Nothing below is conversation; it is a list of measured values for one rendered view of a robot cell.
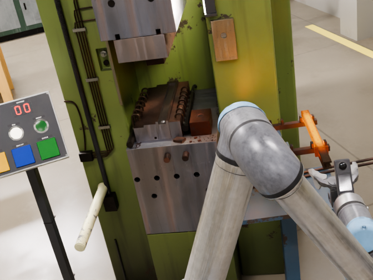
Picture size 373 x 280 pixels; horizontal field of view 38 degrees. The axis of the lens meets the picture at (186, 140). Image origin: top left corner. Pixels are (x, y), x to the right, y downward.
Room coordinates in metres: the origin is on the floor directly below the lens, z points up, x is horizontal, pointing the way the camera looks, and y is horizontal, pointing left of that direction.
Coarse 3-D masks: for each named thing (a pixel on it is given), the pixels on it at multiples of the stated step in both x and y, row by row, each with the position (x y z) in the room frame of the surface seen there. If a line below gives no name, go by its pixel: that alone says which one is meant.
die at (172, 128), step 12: (180, 84) 2.41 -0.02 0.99; (156, 96) 2.33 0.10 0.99; (144, 108) 2.24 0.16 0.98; (156, 108) 2.19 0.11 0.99; (144, 120) 2.12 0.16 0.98; (156, 120) 2.05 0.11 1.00; (168, 120) 2.04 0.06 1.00; (180, 120) 2.04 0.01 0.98; (144, 132) 2.05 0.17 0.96; (156, 132) 2.04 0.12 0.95; (168, 132) 2.03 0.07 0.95; (180, 132) 2.02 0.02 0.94
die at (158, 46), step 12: (144, 36) 2.04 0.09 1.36; (156, 36) 2.03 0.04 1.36; (168, 36) 2.11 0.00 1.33; (120, 48) 2.05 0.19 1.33; (132, 48) 2.05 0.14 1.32; (144, 48) 2.04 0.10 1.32; (156, 48) 2.03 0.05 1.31; (168, 48) 2.06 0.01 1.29; (120, 60) 2.06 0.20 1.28; (132, 60) 2.05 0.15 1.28
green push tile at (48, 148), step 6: (54, 138) 1.98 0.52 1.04; (42, 144) 1.96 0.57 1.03; (48, 144) 1.96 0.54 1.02; (54, 144) 1.96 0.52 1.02; (42, 150) 1.95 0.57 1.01; (48, 150) 1.95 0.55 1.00; (54, 150) 1.95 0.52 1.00; (42, 156) 1.93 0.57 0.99; (48, 156) 1.93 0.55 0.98; (54, 156) 1.94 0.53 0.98
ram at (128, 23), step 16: (96, 0) 2.06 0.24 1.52; (112, 0) 2.06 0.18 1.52; (128, 0) 2.04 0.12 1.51; (144, 0) 2.03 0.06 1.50; (160, 0) 2.02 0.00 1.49; (176, 0) 2.13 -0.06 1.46; (96, 16) 2.06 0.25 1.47; (112, 16) 2.05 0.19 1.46; (128, 16) 2.04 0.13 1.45; (144, 16) 2.03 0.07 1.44; (160, 16) 2.02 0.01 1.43; (176, 16) 2.06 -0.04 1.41; (112, 32) 2.06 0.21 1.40; (128, 32) 2.05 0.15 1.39; (144, 32) 2.04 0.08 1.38
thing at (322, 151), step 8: (304, 112) 1.93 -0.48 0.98; (304, 120) 1.87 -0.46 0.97; (312, 120) 1.85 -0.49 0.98; (312, 128) 1.79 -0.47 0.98; (312, 136) 1.73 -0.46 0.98; (320, 144) 1.66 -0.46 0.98; (320, 152) 1.60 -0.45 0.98; (328, 152) 1.63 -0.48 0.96; (320, 160) 1.59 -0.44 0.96; (328, 160) 1.55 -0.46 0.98; (328, 168) 1.54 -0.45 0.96
